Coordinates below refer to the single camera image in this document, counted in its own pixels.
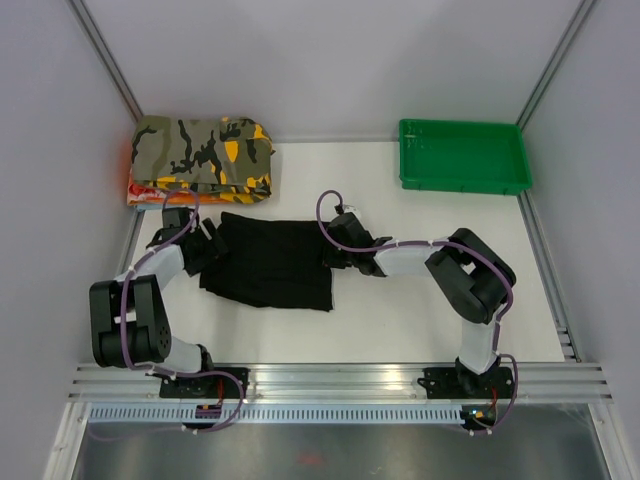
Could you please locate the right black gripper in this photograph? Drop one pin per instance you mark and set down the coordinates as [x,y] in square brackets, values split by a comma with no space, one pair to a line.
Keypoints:
[331,261]

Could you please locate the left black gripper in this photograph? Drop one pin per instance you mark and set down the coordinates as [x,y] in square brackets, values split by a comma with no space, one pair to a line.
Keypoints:
[215,248]

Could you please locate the black trousers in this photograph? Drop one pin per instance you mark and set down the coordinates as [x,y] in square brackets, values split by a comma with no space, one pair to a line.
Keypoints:
[277,264]

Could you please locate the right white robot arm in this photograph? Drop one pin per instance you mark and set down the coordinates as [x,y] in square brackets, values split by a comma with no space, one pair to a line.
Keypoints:
[475,281]

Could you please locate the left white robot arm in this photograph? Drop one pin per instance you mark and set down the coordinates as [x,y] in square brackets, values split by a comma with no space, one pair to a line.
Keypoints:
[130,327]

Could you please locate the orange folded trousers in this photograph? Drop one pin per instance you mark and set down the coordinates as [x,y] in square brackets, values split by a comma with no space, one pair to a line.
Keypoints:
[150,197]

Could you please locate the camouflage folded trousers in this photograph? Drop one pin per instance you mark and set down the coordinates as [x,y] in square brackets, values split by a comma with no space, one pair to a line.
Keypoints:
[230,155]

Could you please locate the green plastic tray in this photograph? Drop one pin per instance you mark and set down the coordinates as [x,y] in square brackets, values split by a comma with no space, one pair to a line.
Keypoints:
[463,157]

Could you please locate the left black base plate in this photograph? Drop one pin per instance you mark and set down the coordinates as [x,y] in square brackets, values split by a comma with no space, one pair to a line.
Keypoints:
[208,387]

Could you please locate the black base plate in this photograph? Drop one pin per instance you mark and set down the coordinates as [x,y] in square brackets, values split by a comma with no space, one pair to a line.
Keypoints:
[208,387]
[459,383]

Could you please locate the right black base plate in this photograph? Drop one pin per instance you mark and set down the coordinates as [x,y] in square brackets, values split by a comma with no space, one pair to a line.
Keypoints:
[459,383]

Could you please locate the white slotted cable duct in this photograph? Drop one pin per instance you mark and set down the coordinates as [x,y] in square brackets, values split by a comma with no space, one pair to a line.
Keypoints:
[278,414]

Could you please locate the aluminium mounting rail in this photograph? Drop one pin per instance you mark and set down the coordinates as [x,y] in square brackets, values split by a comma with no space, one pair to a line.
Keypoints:
[539,383]

